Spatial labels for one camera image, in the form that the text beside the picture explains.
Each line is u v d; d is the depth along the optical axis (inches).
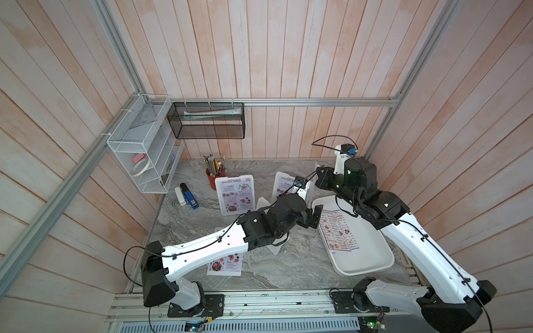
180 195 39.7
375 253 33.3
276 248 32.7
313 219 23.1
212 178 38.4
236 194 35.6
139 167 32.3
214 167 39.7
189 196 39.5
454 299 14.8
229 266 32.4
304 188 22.5
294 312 28.8
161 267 15.5
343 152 22.5
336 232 35.3
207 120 39.8
